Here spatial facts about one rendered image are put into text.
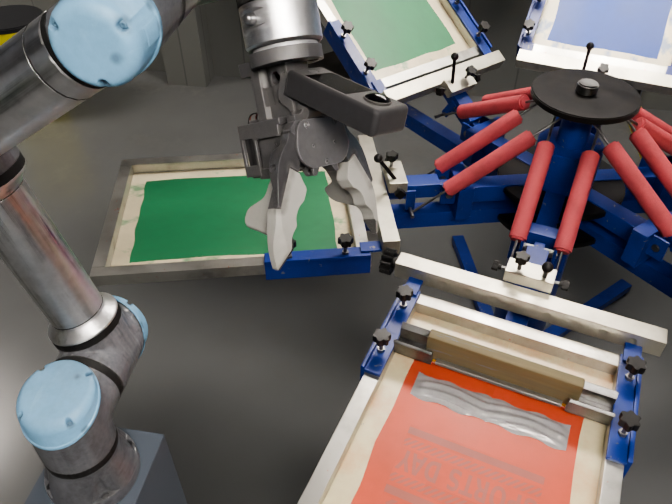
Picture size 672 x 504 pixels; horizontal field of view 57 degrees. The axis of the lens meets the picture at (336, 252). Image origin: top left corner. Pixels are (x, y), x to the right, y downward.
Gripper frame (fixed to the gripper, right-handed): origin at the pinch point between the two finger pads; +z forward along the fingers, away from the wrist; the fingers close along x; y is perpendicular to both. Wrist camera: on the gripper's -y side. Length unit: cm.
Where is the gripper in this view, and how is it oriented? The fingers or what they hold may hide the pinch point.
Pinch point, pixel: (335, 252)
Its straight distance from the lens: 62.1
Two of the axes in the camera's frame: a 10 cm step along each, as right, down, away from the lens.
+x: -6.5, 2.5, -7.2
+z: 1.7, 9.7, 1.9
